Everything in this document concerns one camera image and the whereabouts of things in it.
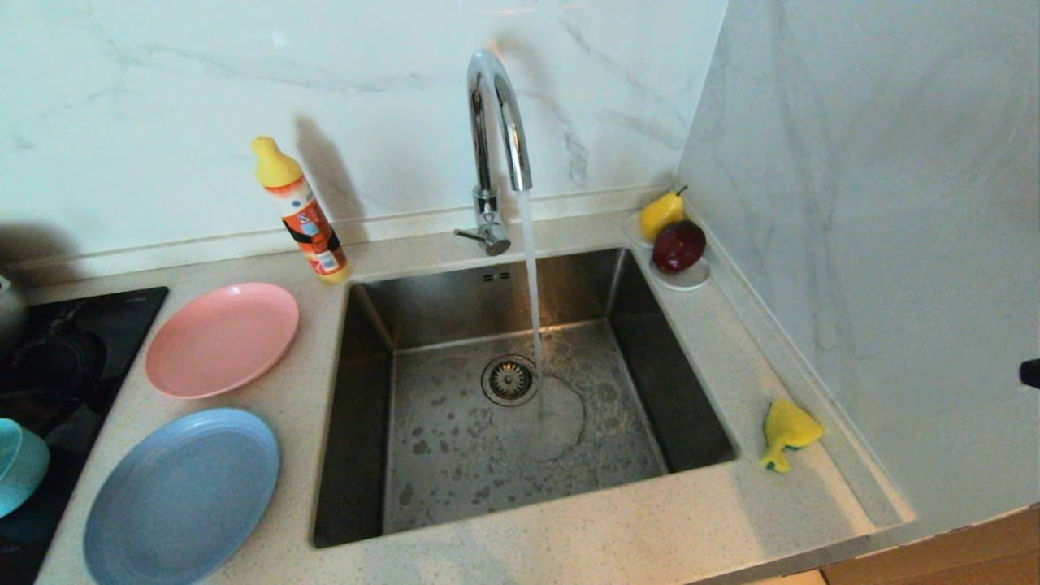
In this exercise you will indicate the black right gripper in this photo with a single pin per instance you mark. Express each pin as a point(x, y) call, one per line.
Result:
point(1032, 373)

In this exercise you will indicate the yellow sponge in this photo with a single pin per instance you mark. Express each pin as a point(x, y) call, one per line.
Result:
point(788, 426)

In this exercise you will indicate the orange dish soap bottle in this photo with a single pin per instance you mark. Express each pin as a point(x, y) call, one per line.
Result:
point(305, 215)

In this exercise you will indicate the teal cup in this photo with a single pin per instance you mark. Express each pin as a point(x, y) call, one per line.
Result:
point(20, 467)

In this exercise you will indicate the metal sink drain strainer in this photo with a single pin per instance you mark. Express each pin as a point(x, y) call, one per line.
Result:
point(510, 380)

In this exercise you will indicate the stainless steel sink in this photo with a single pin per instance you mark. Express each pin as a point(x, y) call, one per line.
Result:
point(455, 471)

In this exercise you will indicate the wooden cabinet panel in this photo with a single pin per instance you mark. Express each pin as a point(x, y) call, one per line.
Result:
point(934, 561)

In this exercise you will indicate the small white dish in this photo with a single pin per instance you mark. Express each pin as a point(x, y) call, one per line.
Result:
point(689, 281)

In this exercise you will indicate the dark red apple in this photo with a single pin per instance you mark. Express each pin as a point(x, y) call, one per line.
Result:
point(678, 246)

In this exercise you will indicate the yellow pear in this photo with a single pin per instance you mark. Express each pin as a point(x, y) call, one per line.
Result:
point(660, 215)

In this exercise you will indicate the chrome gooseneck faucet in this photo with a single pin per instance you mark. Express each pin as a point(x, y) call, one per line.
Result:
point(487, 203)

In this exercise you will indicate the pink plate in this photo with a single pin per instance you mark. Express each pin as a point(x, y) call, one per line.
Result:
point(219, 341)

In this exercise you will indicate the blue plate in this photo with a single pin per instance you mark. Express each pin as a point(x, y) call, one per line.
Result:
point(179, 504)

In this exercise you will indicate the black glass cooktop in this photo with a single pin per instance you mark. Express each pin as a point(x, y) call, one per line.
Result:
point(106, 325)

